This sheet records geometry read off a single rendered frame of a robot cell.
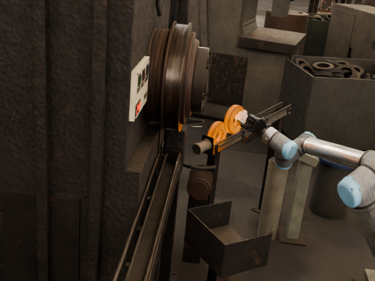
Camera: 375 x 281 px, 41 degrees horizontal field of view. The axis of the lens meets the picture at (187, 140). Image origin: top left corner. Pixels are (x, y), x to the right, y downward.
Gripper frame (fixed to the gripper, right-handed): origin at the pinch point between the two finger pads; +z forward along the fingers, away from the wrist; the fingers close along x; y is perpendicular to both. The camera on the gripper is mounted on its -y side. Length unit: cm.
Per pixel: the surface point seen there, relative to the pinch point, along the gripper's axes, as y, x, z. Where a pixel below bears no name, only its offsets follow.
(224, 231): -11, 62, -48
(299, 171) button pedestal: -30, -45, -30
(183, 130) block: -7.1, 29.3, 7.7
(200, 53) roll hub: 41, 47, 1
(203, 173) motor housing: -31.7, 13.3, -3.0
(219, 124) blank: -8.8, 1.6, 5.8
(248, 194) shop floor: -89, -76, 6
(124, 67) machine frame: 43, 95, -4
